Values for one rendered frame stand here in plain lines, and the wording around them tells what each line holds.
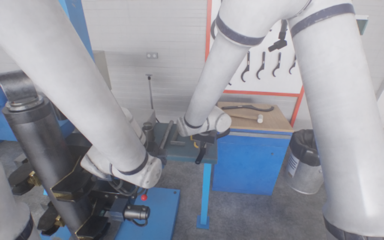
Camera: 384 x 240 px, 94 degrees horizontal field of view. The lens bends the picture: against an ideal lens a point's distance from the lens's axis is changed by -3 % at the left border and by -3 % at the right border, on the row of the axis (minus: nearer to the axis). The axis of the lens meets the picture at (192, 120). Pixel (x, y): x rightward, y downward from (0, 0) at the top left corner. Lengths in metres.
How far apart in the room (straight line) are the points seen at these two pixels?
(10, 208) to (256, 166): 2.02
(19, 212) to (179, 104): 2.77
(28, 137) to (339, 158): 1.30
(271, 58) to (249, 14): 2.51
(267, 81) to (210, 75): 2.47
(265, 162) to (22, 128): 2.00
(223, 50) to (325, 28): 0.20
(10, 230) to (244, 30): 0.57
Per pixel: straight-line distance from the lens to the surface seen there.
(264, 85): 2.99
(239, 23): 0.41
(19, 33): 0.29
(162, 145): 1.31
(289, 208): 2.57
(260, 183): 2.41
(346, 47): 0.46
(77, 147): 1.55
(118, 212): 1.70
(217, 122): 0.81
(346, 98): 0.44
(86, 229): 1.73
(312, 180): 2.62
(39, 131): 1.27
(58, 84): 0.31
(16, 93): 1.22
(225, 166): 2.17
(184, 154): 1.28
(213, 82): 0.53
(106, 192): 1.79
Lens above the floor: 1.89
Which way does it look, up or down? 30 degrees down
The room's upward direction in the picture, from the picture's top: 1 degrees clockwise
